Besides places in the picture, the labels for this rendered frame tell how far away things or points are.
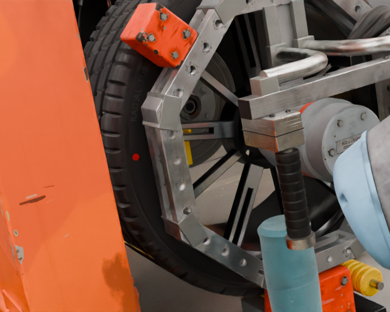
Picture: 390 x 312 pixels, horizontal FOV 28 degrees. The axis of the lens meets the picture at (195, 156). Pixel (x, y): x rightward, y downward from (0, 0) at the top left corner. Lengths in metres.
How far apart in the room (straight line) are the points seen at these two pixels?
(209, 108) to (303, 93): 0.72
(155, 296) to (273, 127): 1.90
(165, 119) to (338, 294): 0.50
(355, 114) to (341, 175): 0.59
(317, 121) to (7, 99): 0.50
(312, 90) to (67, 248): 0.42
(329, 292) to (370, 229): 0.83
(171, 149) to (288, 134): 0.24
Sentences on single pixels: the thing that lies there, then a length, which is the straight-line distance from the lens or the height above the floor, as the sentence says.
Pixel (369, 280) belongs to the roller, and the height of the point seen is 0.52.
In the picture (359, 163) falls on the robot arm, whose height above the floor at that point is 0.99.
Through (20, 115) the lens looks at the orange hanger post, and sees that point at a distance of 1.07.
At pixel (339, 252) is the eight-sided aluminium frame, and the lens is 1.50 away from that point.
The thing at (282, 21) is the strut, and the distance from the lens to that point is 1.37.
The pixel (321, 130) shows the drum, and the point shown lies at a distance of 1.25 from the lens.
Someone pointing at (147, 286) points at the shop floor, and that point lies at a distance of 3.03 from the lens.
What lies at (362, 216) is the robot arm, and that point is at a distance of 0.68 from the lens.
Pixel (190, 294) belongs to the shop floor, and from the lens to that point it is 2.89.
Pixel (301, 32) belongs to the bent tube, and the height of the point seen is 1.03.
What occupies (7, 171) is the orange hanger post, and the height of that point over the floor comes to 0.96.
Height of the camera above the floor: 1.19
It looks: 15 degrees down
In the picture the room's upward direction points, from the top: 10 degrees counter-clockwise
